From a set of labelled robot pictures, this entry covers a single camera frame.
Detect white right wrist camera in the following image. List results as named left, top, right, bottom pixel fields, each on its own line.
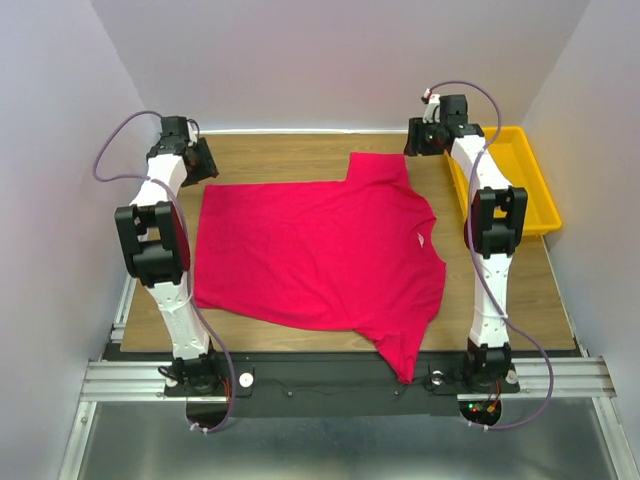
left=421, top=88, right=441, bottom=124

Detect yellow plastic tray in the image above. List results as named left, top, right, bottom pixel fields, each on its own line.
left=443, top=125, right=563, bottom=237

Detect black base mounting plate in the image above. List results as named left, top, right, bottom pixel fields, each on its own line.
left=158, top=352, right=519, bottom=418

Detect pink red t shirt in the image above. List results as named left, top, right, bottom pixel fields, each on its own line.
left=194, top=153, right=446, bottom=384

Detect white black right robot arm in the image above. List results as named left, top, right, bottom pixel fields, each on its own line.
left=404, top=90, right=528, bottom=390

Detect aluminium frame rail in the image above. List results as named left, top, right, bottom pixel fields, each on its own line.
left=80, top=357, right=616, bottom=402

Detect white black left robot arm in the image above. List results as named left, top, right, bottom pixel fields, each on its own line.
left=114, top=116, right=223, bottom=396

